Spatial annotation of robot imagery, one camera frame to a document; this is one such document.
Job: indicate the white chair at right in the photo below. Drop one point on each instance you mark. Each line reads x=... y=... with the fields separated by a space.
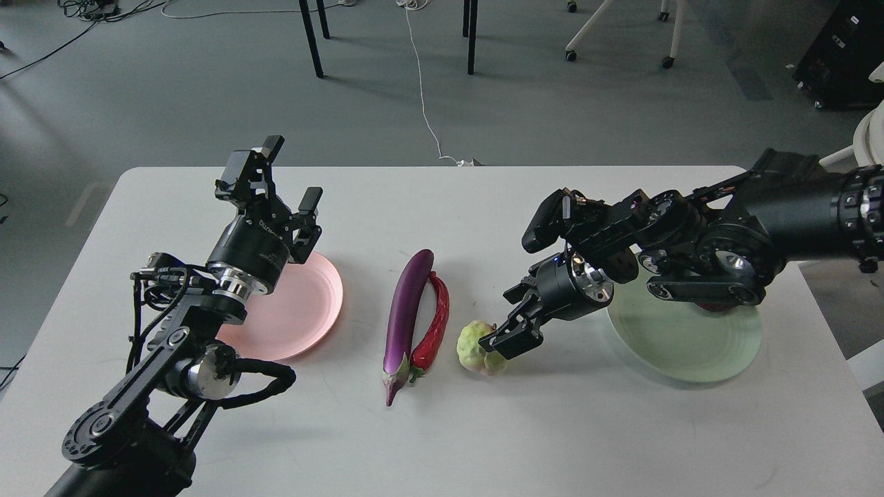
x=867 y=143

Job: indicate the white office chair base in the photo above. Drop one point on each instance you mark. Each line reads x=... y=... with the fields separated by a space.
x=598 y=37

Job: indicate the black equipment case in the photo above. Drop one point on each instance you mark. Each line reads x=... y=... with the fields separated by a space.
x=835 y=71

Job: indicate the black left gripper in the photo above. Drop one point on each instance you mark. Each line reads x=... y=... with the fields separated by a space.
x=250 y=247

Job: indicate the purple eggplant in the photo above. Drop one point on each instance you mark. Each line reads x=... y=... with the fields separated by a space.
x=402 y=320

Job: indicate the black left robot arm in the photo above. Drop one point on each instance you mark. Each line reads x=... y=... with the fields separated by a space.
x=140 y=439

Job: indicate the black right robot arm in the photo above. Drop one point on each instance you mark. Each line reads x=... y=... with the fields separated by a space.
x=720 y=246

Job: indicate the green plate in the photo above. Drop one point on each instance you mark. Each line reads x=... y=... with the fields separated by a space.
x=681 y=340

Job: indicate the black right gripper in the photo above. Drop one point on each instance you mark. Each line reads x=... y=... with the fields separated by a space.
x=568 y=288

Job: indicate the dark red pomegranate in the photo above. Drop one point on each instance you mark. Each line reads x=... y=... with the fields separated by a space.
x=716 y=307

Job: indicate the red chili pepper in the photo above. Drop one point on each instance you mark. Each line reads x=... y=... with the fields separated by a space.
x=426 y=351

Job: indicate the yellow-green custard apple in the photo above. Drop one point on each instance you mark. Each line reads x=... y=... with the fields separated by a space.
x=473 y=356

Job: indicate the pink plate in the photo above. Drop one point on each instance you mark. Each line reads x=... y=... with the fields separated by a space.
x=298 y=314

